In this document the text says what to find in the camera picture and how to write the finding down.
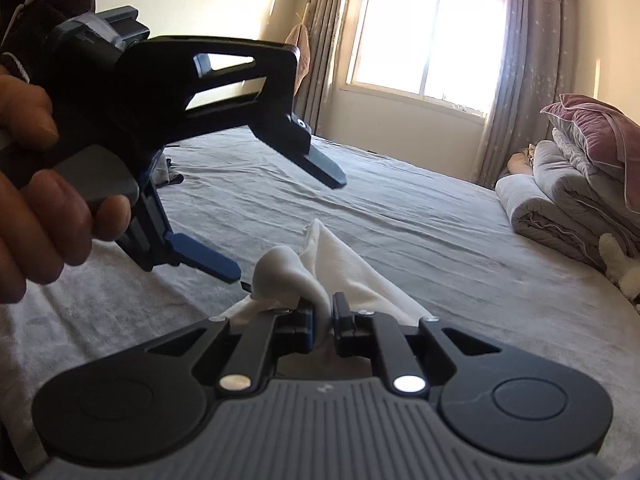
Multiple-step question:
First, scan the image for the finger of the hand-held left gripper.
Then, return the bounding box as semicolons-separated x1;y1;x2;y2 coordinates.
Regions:
122;35;348;191
119;167;242;284

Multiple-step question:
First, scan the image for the person's left hand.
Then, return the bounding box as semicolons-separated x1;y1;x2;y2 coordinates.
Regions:
0;74;134;305

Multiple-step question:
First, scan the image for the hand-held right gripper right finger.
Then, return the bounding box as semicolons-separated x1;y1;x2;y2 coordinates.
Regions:
331;292;501;396

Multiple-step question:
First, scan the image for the dark grey folded cloth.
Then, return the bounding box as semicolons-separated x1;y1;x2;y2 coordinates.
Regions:
151;152;184;187

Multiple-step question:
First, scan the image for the cream plush toy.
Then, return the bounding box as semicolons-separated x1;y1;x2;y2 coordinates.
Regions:
598;232;640;312

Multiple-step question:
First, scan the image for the bed with grey sheet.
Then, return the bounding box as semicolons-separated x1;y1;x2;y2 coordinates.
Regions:
0;127;640;463

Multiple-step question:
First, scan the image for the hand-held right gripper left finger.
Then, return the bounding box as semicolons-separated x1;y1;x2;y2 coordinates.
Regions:
146;305;316;395

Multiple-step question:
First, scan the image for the cream printed sweatshirt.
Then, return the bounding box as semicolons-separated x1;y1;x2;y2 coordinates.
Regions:
220;218;437;381

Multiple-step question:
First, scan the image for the mauve quilt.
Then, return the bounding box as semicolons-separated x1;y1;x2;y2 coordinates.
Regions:
541;93;640;211

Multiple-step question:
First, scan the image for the grey folded quilt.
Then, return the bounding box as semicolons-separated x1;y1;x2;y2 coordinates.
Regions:
495;140;640;273

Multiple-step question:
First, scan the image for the peach soft object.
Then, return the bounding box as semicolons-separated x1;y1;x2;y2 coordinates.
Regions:
507;143;539;177

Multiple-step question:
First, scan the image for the light grey folded blanket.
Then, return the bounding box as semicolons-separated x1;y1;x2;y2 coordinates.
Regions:
551;127;627;186

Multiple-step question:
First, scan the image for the pink hanging cloth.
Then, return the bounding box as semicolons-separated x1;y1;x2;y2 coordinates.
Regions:
283;23;312;100

